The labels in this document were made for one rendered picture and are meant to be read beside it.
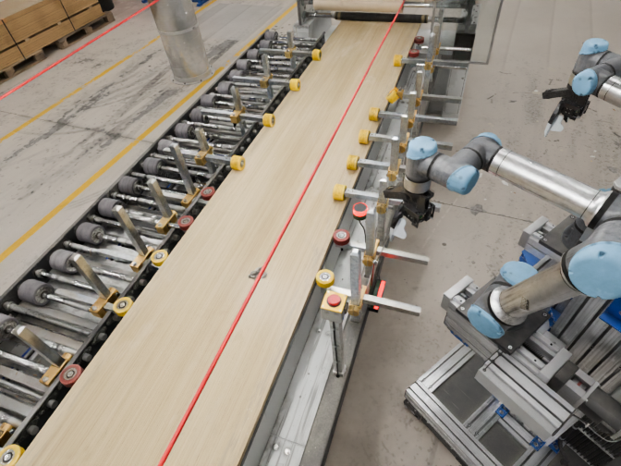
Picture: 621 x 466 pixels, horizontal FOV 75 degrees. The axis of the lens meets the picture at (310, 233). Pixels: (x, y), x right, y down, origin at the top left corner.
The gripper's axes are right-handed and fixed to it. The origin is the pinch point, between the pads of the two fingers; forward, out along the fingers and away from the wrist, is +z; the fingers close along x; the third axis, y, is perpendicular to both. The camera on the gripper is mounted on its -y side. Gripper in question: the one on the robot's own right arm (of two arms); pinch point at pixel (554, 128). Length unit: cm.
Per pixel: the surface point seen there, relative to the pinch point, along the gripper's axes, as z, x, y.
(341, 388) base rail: 62, -120, 8
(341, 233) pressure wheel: 41, -78, -42
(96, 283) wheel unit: 35, -180, -85
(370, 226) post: 26, -75, -26
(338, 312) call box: 10, -117, 5
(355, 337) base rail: 62, -101, -6
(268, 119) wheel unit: 35, -54, -143
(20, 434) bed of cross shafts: 50, -226, -49
